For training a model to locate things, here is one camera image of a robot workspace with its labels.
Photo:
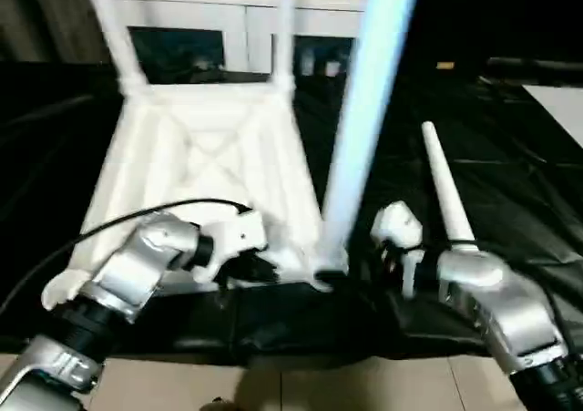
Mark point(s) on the white plastic table top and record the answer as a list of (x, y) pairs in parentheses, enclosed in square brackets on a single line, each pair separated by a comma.
[(205, 165)]

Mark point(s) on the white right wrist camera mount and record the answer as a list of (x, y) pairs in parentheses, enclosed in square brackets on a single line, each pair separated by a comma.
[(401, 224)]

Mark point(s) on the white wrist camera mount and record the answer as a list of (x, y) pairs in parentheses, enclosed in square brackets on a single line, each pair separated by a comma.
[(237, 238), (401, 224)]

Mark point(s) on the black cabinet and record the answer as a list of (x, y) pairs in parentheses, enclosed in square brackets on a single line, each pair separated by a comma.
[(492, 14)]

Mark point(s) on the small white cup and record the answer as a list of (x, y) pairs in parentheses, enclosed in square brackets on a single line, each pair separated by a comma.
[(332, 67)]

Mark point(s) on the grey curtain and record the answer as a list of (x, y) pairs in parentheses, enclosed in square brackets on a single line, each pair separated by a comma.
[(45, 14)]

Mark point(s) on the white flat board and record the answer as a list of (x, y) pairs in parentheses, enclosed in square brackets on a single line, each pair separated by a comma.
[(558, 110)]

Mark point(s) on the black mat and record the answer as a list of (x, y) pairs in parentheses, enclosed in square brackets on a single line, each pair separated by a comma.
[(501, 192)]

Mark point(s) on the dark rounded robot foot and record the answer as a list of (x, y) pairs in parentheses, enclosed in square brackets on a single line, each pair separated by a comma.
[(221, 405)]

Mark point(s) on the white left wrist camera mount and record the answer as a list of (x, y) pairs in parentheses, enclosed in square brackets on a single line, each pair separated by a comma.
[(237, 238)]

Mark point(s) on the white plastic table leg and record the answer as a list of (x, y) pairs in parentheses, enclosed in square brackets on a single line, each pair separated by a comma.
[(284, 28), (446, 192), (364, 110), (118, 28)]

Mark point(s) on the white cabinet with glass doors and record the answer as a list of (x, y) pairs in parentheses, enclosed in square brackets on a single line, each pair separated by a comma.
[(205, 10)]

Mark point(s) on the small white container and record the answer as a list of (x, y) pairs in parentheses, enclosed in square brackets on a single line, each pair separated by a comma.
[(308, 62)]

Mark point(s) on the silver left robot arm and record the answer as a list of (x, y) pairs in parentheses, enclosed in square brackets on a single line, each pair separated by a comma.
[(127, 265)]

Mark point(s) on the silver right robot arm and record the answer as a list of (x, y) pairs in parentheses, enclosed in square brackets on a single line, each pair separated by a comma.
[(501, 301)]

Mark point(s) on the small tan label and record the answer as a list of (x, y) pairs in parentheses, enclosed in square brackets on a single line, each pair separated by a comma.
[(446, 65)]

